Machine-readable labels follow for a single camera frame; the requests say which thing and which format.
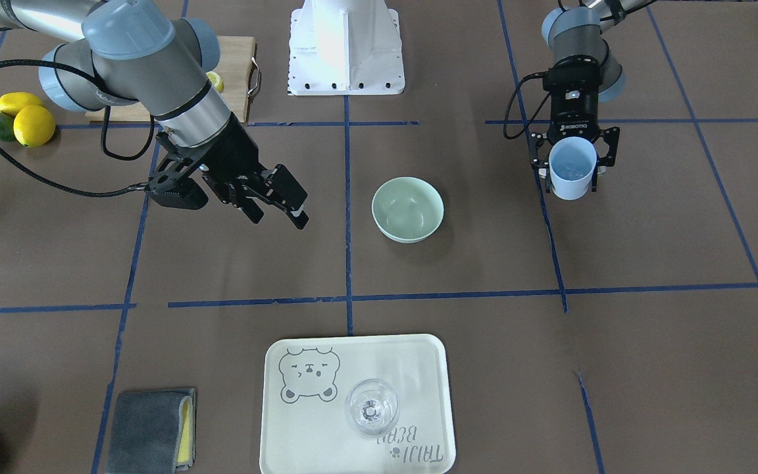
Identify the yellow lemon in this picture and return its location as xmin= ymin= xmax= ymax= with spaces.
xmin=0 ymin=91 xmax=45 ymax=117
xmin=13 ymin=105 xmax=57 ymax=147

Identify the cream bear tray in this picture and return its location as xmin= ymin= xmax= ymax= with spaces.
xmin=259 ymin=334 xmax=457 ymax=473

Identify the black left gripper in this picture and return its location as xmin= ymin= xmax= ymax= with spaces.
xmin=528 ymin=58 xmax=620 ymax=192

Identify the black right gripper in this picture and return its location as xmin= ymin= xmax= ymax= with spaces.
xmin=153 ymin=118 xmax=309 ymax=229

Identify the grey and yellow cloth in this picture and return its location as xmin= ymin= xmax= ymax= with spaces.
xmin=105 ymin=387 xmax=197 ymax=473

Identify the light green bowl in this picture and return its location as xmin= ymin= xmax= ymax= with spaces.
xmin=370 ymin=176 xmax=445 ymax=245

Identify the black braided cable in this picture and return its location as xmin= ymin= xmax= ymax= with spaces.
xmin=0 ymin=60 xmax=156 ymax=198

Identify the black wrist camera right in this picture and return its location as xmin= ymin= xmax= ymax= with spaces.
xmin=145 ymin=174 xmax=209 ymax=210

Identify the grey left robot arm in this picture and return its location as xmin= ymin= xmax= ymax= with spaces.
xmin=530 ymin=1 xmax=649 ymax=201

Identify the light blue plastic cup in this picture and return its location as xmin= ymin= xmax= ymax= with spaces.
xmin=549 ymin=137 xmax=597 ymax=201

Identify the lemon half slice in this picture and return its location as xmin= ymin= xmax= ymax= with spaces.
xmin=207 ymin=71 xmax=224 ymax=93

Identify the clear wine glass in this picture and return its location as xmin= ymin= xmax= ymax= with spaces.
xmin=345 ymin=379 xmax=399 ymax=437

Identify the wooden cutting board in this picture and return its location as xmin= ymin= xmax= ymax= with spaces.
xmin=85 ymin=36 xmax=261 ymax=125

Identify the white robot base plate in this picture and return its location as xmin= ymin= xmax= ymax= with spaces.
xmin=287 ymin=1 xmax=406 ymax=97

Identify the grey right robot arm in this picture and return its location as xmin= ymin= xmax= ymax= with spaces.
xmin=0 ymin=1 xmax=308 ymax=228

